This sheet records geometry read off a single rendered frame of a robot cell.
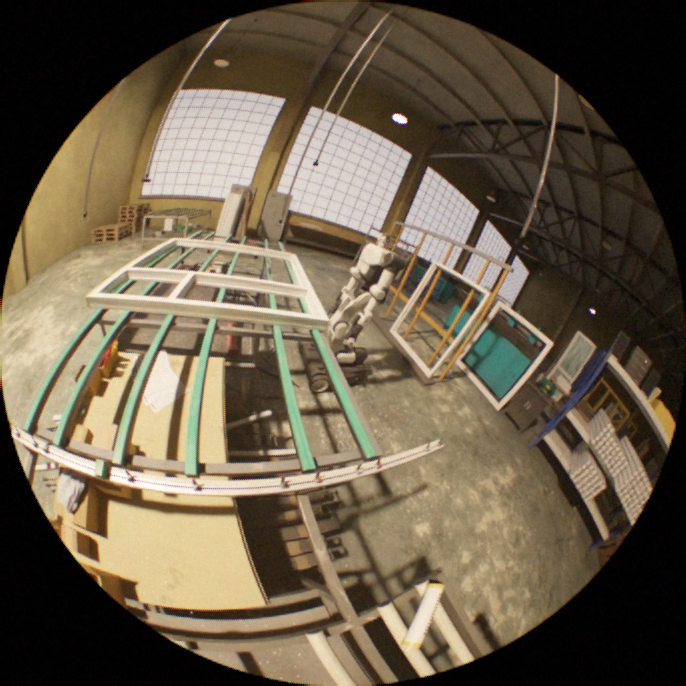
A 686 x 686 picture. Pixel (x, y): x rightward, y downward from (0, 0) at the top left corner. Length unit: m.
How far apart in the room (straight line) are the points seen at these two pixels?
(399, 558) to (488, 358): 3.65
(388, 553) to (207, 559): 1.18
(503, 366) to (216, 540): 4.26
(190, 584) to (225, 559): 0.17
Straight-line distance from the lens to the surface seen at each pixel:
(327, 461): 0.72
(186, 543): 0.85
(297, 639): 0.72
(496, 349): 4.30
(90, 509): 0.96
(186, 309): 1.15
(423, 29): 8.40
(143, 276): 1.69
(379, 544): 1.65
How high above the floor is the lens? 1.45
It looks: 30 degrees down
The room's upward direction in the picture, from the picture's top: 23 degrees clockwise
